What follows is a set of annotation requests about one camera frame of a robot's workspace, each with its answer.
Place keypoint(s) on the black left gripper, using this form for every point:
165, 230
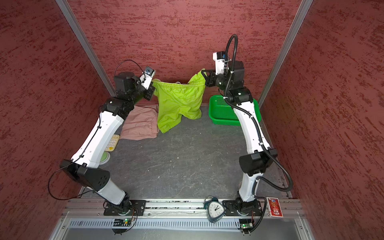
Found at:
149, 92

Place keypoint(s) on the right circuit board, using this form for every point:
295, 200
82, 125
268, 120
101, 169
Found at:
246, 224

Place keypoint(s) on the lime green shorts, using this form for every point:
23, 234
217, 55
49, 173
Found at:
178, 100

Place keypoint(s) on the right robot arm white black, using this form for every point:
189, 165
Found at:
256, 162

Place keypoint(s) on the teal alarm clock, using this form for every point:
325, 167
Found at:
215, 210

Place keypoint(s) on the cream yellow calculator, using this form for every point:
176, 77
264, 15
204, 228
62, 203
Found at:
111, 146

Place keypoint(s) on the circuit board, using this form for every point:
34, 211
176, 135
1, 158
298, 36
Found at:
246, 224
121, 223

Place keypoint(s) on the right aluminium corner post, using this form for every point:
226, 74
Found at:
298, 20

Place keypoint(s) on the left aluminium corner post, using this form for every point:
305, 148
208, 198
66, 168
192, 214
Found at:
79, 33

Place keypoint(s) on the green plastic basket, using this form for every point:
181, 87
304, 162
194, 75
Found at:
221, 113

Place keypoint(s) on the pink shorts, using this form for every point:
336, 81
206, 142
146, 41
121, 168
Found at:
141, 123

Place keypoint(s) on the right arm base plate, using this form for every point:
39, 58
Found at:
239, 208

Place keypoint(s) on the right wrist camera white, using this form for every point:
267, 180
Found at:
220, 59

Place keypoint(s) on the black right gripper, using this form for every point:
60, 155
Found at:
211, 78

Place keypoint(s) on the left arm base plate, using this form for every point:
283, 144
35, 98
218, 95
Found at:
134, 207

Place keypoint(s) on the red card packet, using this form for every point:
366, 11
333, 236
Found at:
275, 210

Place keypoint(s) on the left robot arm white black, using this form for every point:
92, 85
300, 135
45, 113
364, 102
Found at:
83, 167

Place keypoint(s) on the aluminium front rail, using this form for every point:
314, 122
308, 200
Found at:
164, 208

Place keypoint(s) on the aluminium corner post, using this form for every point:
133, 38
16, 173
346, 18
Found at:
79, 33
298, 20

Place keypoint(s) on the left circuit board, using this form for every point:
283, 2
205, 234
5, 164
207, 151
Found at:
121, 223

